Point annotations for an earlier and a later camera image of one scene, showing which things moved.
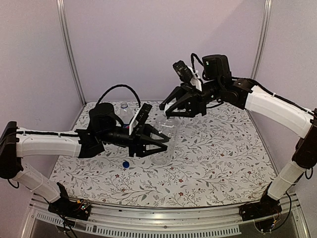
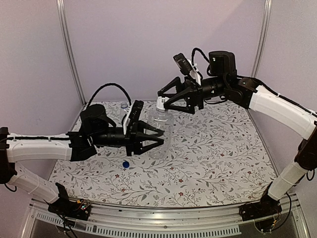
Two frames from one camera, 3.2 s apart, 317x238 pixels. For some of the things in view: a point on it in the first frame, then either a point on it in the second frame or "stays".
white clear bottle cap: x=163 y=114 to x=160 y=101
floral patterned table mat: x=219 y=160 stays
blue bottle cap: x=126 y=164 stays
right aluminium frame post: x=260 y=52 stays
